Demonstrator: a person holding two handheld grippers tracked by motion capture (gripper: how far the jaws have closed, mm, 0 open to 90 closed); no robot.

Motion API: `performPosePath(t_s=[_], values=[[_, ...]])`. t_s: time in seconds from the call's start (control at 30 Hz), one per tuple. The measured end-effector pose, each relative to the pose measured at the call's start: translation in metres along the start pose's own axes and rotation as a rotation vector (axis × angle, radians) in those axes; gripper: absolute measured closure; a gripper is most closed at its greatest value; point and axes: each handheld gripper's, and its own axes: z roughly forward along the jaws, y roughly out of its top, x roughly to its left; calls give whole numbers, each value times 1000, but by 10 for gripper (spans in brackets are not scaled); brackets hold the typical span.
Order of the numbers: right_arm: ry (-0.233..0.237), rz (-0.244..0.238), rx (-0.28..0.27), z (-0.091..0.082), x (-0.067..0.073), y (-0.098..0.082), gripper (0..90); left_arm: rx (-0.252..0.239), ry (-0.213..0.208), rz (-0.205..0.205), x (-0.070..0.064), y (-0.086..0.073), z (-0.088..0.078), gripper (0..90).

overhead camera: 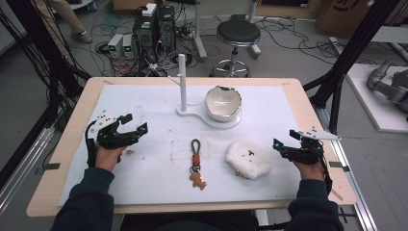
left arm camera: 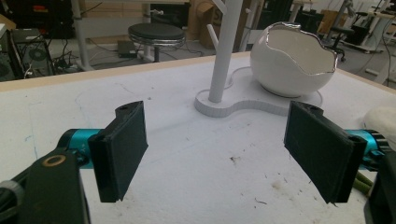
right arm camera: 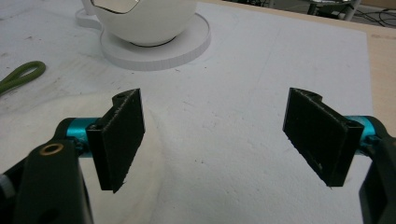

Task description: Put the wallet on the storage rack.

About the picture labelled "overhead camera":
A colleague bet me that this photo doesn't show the grey power supply unit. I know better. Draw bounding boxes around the grey power supply unit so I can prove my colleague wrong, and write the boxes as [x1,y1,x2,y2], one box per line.
[122,34,136,60]
[107,34,124,60]

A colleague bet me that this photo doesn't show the wooden table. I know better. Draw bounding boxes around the wooden table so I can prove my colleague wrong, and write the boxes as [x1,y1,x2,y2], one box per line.
[26,76,358,218]

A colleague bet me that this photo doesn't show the keychain with gingerbread figure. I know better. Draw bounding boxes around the keychain with gingerbread figure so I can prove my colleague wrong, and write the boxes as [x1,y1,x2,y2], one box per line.
[189,138,208,191]

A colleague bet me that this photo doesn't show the white shell-shaped bowl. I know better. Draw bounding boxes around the white shell-shaped bowl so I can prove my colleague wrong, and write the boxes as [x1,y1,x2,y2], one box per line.
[204,85,242,123]

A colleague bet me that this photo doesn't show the person's dark torso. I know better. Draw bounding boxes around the person's dark torso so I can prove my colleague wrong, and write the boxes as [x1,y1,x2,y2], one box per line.
[119,218,259,231]

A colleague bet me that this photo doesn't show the black frame post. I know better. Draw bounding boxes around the black frame post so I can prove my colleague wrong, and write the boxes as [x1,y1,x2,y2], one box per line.
[0,0,92,191]
[302,0,400,134]

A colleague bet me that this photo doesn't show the white fluffy pouch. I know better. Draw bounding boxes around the white fluffy pouch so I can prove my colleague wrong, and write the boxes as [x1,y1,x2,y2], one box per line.
[225,139,273,180]

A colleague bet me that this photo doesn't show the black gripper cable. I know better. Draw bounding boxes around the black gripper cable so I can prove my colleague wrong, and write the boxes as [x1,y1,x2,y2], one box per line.
[84,128,98,168]
[316,148,334,195]

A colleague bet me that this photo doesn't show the white floor platform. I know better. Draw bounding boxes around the white floor platform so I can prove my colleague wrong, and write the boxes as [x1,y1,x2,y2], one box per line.
[345,63,408,134]

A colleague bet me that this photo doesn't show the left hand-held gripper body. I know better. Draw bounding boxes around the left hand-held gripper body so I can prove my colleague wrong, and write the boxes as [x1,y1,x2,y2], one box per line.
[86,110,141,150]

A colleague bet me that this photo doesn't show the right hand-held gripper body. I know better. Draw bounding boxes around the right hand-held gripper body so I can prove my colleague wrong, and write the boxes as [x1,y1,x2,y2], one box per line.
[281,126,343,166]

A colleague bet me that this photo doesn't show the white stand with post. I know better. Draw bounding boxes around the white stand with post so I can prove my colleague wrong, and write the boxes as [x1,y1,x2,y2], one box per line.
[166,53,243,130]

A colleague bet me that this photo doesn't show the person's right hand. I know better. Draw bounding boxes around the person's right hand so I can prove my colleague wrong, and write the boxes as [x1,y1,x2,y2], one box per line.
[293,160,326,182]

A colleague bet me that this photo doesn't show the black computer tower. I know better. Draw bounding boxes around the black computer tower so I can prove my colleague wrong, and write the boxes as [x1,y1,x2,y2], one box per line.
[156,5,177,52]
[133,13,159,63]

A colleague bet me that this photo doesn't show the white table mat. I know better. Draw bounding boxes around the white table mat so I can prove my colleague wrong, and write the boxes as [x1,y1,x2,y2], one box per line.
[57,84,302,206]

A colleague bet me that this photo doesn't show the black round stool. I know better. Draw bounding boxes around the black round stool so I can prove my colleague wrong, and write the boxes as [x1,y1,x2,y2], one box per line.
[210,19,262,79]

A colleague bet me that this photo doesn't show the person's left hand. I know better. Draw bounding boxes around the person's left hand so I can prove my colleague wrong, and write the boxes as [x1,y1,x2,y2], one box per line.
[93,145,128,173]

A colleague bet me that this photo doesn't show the aluminium rail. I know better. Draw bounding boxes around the aluminium rail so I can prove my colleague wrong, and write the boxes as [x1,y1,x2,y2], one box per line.
[0,126,56,215]
[312,105,379,231]

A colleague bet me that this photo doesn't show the cardboard box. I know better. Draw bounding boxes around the cardboard box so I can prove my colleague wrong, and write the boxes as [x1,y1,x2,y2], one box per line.
[316,0,383,39]

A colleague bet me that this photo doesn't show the white box on tower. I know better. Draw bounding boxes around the white box on tower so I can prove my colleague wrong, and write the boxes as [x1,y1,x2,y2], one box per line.
[141,3,158,17]

